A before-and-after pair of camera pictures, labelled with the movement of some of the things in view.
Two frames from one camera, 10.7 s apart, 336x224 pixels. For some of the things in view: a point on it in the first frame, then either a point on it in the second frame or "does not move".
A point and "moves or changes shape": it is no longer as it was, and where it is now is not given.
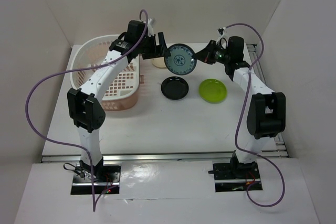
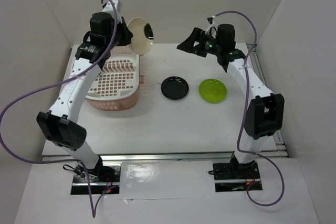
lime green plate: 212,91 does not move
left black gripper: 153,53 → 126,34
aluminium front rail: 275,155 does not move
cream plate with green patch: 159,62 moves or changes shape
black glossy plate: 175,88 does not move
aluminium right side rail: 280,151 does not move
